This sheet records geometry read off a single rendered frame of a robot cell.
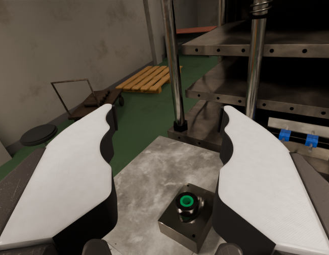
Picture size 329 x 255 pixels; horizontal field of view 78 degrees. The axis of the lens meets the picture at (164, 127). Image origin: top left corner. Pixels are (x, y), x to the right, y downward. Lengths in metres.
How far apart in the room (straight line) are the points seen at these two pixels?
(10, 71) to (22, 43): 0.41
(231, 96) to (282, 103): 0.23
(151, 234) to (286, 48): 0.88
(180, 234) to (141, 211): 0.23
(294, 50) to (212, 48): 0.34
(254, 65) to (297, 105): 0.26
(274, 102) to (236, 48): 0.30
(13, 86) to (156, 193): 2.79
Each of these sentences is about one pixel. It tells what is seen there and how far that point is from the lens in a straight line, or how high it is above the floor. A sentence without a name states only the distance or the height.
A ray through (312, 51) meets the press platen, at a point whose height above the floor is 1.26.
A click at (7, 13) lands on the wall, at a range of 3.48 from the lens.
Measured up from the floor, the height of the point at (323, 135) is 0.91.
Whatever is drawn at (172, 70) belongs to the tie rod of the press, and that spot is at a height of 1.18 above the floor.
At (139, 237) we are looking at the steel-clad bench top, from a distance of 0.84.
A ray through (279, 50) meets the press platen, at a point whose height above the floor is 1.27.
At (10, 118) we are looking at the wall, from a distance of 3.41.
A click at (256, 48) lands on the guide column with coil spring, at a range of 0.97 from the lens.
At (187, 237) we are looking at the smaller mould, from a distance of 0.73.
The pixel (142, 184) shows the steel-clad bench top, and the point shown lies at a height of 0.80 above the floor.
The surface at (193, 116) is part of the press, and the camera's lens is 1.45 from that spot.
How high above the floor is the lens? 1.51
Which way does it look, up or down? 32 degrees down
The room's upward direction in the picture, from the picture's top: 9 degrees counter-clockwise
